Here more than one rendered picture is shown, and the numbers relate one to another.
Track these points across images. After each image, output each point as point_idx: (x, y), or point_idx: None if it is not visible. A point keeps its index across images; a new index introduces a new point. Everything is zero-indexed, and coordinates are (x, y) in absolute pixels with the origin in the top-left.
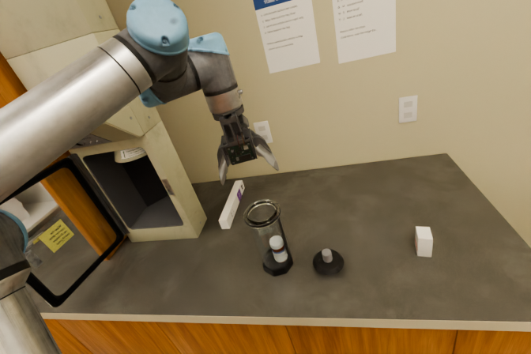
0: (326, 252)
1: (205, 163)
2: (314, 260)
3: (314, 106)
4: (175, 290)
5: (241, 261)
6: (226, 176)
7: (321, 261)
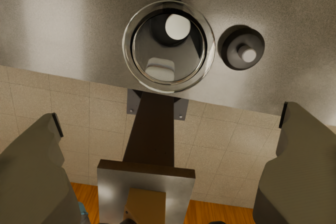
0: (249, 57)
1: None
2: (226, 48)
3: None
4: (13, 35)
5: (109, 6)
6: (56, 120)
7: (235, 53)
